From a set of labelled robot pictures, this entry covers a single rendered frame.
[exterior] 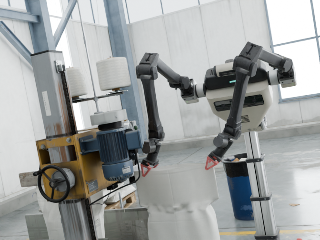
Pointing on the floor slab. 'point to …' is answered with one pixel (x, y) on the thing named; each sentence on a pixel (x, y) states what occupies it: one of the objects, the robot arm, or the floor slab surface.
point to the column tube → (81, 207)
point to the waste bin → (239, 186)
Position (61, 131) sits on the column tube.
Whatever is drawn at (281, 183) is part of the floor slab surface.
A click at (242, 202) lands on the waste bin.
